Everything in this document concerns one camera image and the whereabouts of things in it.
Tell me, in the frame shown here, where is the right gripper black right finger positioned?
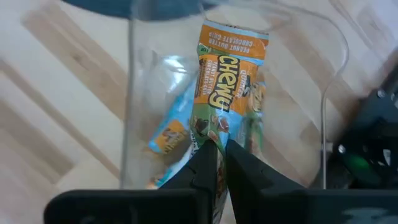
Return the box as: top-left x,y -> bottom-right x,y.
225,138 -> 307,224

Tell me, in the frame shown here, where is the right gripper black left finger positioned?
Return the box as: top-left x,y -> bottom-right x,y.
158,139 -> 219,224

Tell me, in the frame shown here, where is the clear plastic bin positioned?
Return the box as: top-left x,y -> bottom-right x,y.
119,0 -> 351,191

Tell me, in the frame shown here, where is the round dark blue woven placemat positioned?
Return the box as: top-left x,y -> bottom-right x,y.
61,0 -> 220,22

